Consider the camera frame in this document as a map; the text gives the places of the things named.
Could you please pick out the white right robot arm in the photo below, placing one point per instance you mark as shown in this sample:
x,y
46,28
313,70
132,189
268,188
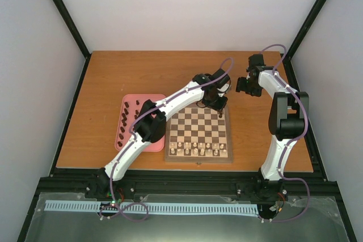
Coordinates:
x,y
288,119

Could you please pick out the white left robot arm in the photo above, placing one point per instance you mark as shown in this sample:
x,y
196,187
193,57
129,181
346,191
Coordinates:
x,y
150,125

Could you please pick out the wooden chess board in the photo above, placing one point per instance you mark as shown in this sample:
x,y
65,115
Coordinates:
x,y
200,125

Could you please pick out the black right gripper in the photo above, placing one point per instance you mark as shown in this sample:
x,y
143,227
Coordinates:
x,y
240,87

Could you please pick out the grey metal base plate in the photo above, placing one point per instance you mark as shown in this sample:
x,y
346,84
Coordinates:
x,y
300,220

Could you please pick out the light blue cable duct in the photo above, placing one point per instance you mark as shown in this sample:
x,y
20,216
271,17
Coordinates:
x,y
153,208

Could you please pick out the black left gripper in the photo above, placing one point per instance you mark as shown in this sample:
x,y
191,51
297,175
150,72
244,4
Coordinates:
x,y
218,108

